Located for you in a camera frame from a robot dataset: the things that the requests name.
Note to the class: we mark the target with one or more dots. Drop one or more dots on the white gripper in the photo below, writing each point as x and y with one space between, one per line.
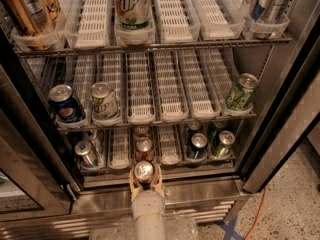
148 202

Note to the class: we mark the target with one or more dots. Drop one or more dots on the orange soda can front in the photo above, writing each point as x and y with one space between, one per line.
144 171

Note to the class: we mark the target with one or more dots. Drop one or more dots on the orange soda can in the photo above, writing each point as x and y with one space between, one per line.
144 149
144 171

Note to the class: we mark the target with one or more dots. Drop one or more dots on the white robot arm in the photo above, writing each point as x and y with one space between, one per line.
149 227

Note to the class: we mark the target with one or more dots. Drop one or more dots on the orange soda can behind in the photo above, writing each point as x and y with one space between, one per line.
144 149

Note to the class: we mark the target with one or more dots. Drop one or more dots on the blue can bottom front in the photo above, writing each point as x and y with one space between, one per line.
197 146

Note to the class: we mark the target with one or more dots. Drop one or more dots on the silver can bottom front left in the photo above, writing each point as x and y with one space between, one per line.
86 152

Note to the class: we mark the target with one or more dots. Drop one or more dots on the blue can bottom rear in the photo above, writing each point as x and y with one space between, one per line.
190 129

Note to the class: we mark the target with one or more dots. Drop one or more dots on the silver can bottom rear left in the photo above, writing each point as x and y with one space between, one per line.
93 137

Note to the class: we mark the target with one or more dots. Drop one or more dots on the green can bottom rear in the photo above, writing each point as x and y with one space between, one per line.
214 129

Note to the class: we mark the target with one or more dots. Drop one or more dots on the green can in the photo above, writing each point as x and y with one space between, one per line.
214 129
223 145

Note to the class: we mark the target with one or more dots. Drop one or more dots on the green can bottom front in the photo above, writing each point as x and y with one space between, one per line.
223 145

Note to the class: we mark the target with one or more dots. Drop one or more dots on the white 7UP can middle shelf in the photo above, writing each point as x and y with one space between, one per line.
104 100

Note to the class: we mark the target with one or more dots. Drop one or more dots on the stainless fridge door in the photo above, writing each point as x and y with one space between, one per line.
29 161

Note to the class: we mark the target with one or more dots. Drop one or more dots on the blue Pepsi can middle shelf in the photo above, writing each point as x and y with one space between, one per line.
66 103

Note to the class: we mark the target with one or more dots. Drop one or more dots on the green can middle shelf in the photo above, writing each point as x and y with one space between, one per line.
242 92

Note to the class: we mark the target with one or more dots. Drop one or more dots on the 7UP can top shelf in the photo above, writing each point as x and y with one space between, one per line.
133 14

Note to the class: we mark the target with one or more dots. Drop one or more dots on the gold can shelf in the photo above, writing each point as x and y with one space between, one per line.
31 19
54 10

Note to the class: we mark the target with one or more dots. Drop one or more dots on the blue silver can top right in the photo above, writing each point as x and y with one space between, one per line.
264 19

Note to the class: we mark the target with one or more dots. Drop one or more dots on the blue floor tape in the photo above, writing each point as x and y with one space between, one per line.
229 230

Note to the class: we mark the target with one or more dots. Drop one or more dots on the middle wire shelf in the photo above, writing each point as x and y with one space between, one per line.
84 126

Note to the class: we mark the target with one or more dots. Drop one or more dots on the wire shelf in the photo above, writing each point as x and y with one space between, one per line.
237 43
84 126

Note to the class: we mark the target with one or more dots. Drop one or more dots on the top wire shelf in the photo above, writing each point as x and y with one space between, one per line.
237 43

